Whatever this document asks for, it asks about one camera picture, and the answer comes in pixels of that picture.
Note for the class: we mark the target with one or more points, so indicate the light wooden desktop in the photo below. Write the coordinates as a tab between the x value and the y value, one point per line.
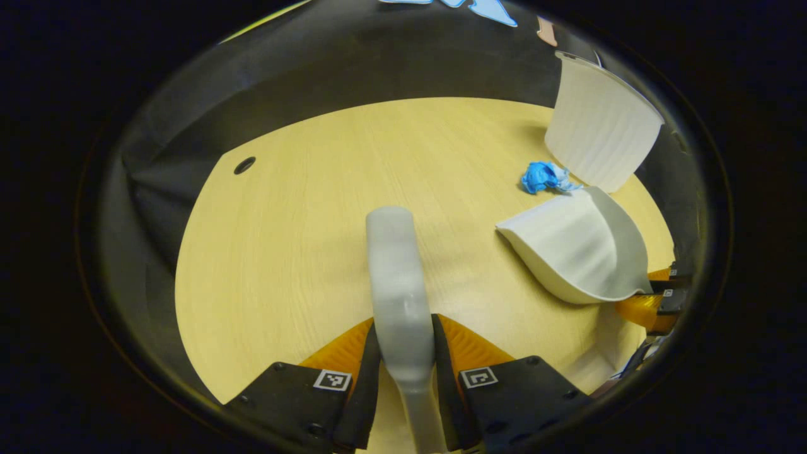
296	252

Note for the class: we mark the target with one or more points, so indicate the white dustpan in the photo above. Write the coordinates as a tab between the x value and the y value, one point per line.
574	249

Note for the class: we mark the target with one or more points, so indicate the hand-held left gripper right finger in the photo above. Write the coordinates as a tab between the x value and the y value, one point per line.
446	397

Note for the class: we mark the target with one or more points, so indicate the small white broom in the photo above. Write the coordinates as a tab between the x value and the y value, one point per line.
400	290

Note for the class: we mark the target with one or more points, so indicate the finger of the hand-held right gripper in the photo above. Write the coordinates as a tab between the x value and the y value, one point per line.
674	279
656	312

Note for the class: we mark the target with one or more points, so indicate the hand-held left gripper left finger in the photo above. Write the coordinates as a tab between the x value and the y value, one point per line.
365	391

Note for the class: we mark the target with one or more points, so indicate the blue paper trash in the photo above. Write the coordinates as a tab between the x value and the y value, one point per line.
539	178

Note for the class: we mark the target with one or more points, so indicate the white ribbed garbage bin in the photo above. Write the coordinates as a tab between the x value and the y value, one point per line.
599	126

